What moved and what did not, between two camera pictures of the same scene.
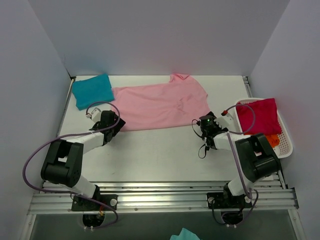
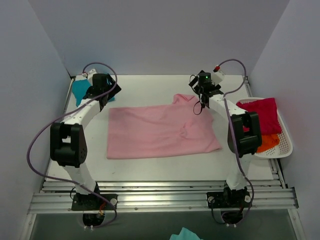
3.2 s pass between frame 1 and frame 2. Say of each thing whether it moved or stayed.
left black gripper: moved
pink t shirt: moved
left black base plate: stayed
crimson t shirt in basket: stayed
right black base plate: stayed
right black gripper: moved
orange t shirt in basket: stayed
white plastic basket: stayed
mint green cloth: stayed
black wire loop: moved
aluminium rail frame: stayed
